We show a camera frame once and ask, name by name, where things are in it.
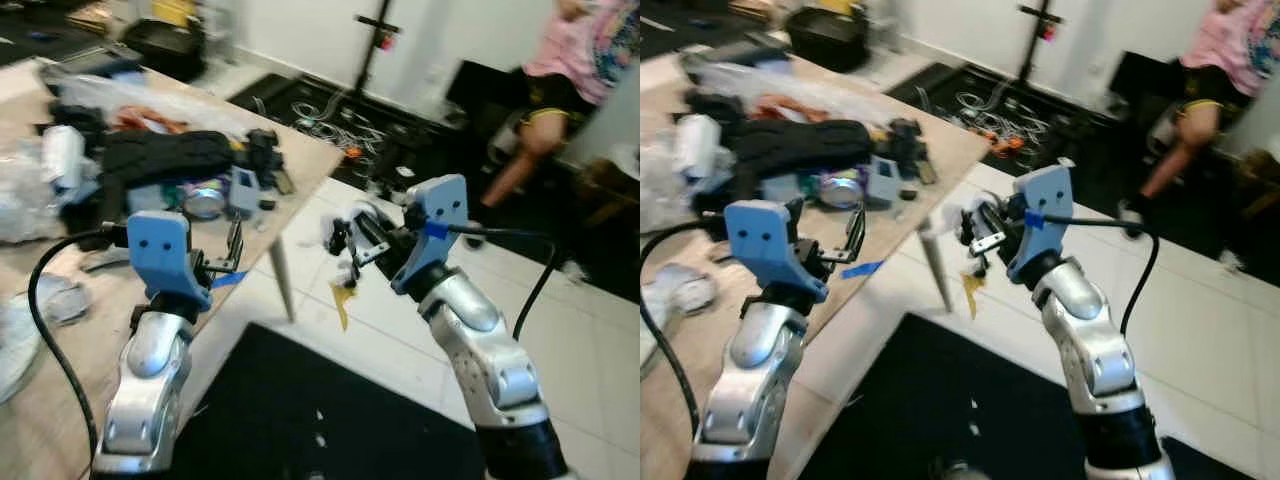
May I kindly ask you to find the crumpled clear plastic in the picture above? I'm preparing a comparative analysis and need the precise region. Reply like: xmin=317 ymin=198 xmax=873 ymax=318
xmin=0 ymin=150 xmax=73 ymax=247
xmin=640 ymin=140 xmax=703 ymax=233

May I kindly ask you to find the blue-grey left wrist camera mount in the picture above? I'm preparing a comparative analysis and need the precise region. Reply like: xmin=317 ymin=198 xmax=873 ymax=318
xmin=127 ymin=210 xmax=214 ymax=313
xmin=722 ymin=199 xmax=829 ymax=303

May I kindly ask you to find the grey plastic part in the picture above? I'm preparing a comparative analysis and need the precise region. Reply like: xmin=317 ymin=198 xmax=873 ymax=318
xmin=865 ymin=155 xmax=902 ymax=207
xmin=228 ymin=165 xmax=264 ymax=217

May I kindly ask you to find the person in pink shirt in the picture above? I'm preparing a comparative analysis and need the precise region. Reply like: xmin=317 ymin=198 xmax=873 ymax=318
xmin=463 ymin=0 xmax=641 ymax=286
xmin=1118 ymin=0 xmax=1280 ymax=273

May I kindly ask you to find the silver drink can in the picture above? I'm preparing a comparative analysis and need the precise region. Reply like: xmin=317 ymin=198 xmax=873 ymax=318
xmin=817 ymin=170 xmax=867 ymax=210
xmin=180 ymin=180 xmax=229 ymax=220

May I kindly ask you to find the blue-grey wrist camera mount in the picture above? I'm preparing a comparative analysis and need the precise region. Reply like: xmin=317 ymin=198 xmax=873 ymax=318
xmin=127 ymin=210 xmax=214 ymax=313
xmin=390 ymin=174 xmax=469 ymax=297
xmin=722 ymin=199 xmax=829 ymax=303
xmin=1005 ymin=162 xmax=1077 ymax=285

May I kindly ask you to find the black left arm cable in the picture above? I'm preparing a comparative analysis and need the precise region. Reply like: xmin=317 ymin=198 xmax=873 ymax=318
xmin=640 ymin=217 xmax=729 ymax=441
xmin=27 ymin=228 xmax=131 ymax=466

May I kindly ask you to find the black floor mat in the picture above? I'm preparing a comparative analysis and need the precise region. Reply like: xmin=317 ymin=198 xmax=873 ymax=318
xmin=795 ymin=312 xmax=1096 ymax=480
xmin=885 ymin=60 xmax=1280 ymax=283
xmin=228 ymin=72 xmax=641 ymax=303
xmin=165 ymin=320 xmax=491 ymax=480

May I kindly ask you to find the black pole stand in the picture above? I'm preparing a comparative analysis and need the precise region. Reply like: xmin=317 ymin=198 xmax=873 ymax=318
xmin=1015 ymin=0 xmax=1064 ymax=87
xmin=352 ymin=0 xmax=402 ymax=97

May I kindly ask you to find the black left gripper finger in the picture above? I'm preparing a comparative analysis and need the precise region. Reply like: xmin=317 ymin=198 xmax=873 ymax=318
xmin=822 ymin=208 xmax=868 ymax=268
xmin=208 ymin=220 xmax=246 ymax=275

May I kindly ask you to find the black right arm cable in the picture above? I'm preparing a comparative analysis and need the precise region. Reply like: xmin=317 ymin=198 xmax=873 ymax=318
xmin=440 ymin=224 xmax=562 ymax=341
xmin=1035 ymin=214 xmax=1161 ymax=339

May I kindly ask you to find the pale tapered table leg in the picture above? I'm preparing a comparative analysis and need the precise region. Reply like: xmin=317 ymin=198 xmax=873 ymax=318
xmin=918 ymin=228 xmax=955 ymax=314
xmin=267 ymin=238 xmax=299 ymax=324

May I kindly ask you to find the white bottle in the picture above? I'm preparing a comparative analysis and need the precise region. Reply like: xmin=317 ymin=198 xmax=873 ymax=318
xmin=678 ymin=114 xmax=724 ymax=182
xmin=42 ymin=124 xmax=87 ymax=192

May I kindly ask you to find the black device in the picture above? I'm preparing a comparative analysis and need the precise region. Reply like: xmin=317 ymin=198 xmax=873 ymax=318
xmin=885 ymin=117 xmax=932 ymax=167
xmin=240 ymin=128 xmax=287 ymax=187

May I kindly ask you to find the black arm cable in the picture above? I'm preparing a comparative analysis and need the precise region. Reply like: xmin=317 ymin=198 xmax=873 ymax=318
xmin=640 ymin=217 xmax=729 ymax=441
xmin=1035 ymin=214 xmax=1161 ymax=339
xmin=440 ymin=224 xmax=562 ymax=341
xmin=27 ymin=228 xmax=131 ymax=466

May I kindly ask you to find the crumpled white wrapper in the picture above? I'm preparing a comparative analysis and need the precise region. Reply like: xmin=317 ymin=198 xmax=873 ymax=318
xmin=30 ymin=272 xmax=92 ymax=327
xmin=645 ymin=262 xmax=720 ymax=317

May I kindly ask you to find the clear plastic bag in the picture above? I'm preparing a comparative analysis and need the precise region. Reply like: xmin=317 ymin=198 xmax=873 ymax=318
xmin=690 ymin=60 xmax=883 ymax=127
xmin=45 ymin=74 xmax=251 ymax=137

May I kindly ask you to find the white cable coil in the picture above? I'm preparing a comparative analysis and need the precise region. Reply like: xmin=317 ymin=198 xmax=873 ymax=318
xmin=288 ymin=94 xmax=387 ymax=161
xmin=950 ymin=87 xmax=1051 ymax=151

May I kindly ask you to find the black chair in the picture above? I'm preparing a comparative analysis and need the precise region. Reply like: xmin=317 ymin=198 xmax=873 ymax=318
xmin=1109 ymin=50 xmax=1193 ymax=126
xmin=446 ymin=59 xmax=532 ymax=131

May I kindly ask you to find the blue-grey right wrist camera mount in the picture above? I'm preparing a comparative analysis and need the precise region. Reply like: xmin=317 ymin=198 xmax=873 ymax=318
xmin=1005 ymin=162 xmax=1077 ymax=285
xmin=390 ymin=174 xmax=469 ymax=297

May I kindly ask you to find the black padded cloth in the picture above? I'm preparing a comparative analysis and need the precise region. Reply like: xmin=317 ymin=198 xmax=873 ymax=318
xmin=98 ymin=130 xmax=237 ymax=188
xmin=733 ymin=119 xmax=877 ymax=177

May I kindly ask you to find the black bag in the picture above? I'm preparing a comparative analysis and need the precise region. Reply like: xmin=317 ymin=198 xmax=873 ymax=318
xmin=785 ymin=5 xmax=870 ymax=73
xmin=120 ymin=18 xmax=209 ymax=82

